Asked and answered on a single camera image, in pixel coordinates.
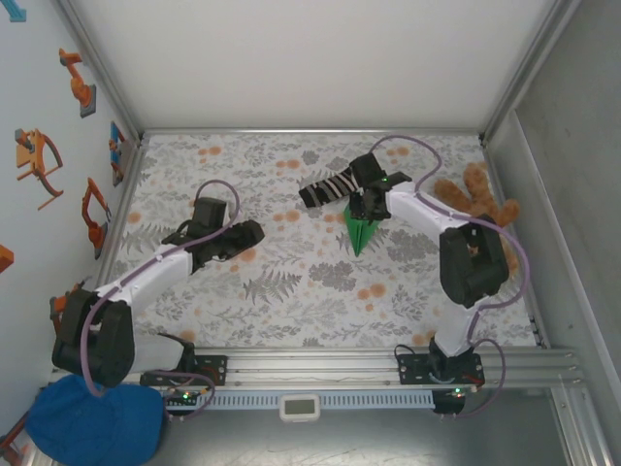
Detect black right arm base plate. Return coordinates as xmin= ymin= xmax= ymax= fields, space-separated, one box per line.
xmin=397 ymin=352 xmax=485 ymax=387

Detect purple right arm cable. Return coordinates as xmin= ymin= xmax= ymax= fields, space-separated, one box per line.
xmin=371 ymin=134 xmax=530 ymax=419

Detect wide aluminium frame rail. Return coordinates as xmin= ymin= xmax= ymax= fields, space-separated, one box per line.
xmin=50 ymin=345 xmax=588 ymax=389

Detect floral patterned table mat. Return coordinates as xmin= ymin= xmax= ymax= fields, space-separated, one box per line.
xmin=91 ymin=133 xmax=547 ymax=349

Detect brown plush teddy bear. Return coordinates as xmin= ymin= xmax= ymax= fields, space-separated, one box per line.
xmin=433 ymin=162 xmax=521 ymax=283

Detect aluminium frame side rail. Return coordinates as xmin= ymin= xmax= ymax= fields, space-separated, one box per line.
xmin=76 ymin=138 xmax=149 ymax=351

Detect blue baseball cap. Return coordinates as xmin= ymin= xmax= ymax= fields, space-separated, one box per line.
xmin=23 ymin=374 xmax=164 ymax=465

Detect white slotted cable duct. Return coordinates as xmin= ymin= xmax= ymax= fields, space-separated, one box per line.
xmin=208 ymin=391 xmax=435 ymax=409

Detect white digital timer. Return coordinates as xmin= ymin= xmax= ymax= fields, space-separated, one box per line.
xmin=278 ymin=393 xmax=322 ymax=422

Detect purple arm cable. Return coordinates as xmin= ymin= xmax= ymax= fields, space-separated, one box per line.
xmin=82 ymin=179 xmax=243 ymax=424
xmin=371 ymin=134 xmax=530 ymax=419

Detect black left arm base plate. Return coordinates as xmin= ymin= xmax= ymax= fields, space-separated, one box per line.
xmin=140 ymin=353 xmax=229 ymax=387

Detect blue and orange sticker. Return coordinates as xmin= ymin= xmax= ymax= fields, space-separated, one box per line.
xmin=109 ymin=120 xmax=128 ymax=187

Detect green paper sheet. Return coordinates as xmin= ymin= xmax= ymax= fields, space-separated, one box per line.
xmin=341 ymin=202 xmax=383 ymax=258

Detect thin aluminium frame rail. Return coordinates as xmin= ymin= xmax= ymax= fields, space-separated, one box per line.
xmin=140 ymin=127 xmax=486 ymax=138

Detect black and white striped sock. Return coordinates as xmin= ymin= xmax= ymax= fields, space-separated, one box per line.
xmin=298 ymin=167 xmax=363 ymax=210

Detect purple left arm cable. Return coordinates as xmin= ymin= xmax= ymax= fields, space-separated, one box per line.
xmin=82 ymin=179 xmax=243 ymax=424

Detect aluminium frame post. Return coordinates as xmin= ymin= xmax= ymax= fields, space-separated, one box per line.
xmin=55 ymin=0 xmax=147 ymax=145
xmin=477 ymin=0 xmax=582 ymax=147

